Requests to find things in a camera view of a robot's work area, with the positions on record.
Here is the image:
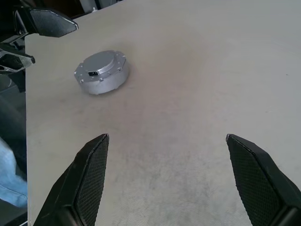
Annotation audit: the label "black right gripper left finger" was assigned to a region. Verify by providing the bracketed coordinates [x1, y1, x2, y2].
[32, 133, 110, 226]

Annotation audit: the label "light blue cloth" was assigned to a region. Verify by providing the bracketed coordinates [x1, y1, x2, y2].
[0, 136, 29, 209]

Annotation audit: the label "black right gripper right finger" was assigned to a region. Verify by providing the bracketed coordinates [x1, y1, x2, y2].
[225, 133, 301, 226]

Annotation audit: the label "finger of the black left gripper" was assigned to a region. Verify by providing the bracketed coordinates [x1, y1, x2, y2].
[28, 8, 79, 38]
[0, 43, 36, 74]

